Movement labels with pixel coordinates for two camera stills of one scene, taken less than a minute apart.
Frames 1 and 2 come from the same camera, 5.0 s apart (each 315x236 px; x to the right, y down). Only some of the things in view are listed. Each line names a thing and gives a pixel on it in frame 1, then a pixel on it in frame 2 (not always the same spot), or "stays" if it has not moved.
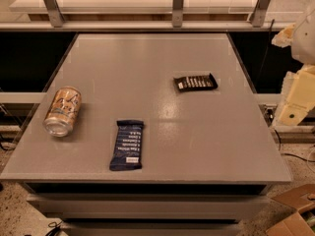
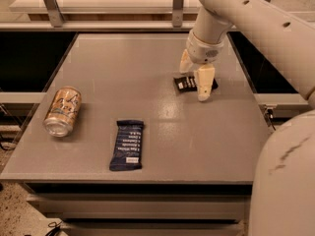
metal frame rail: (57, 22) stays
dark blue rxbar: (127, 149) stays
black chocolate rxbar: (201, 82) stays
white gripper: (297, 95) -> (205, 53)
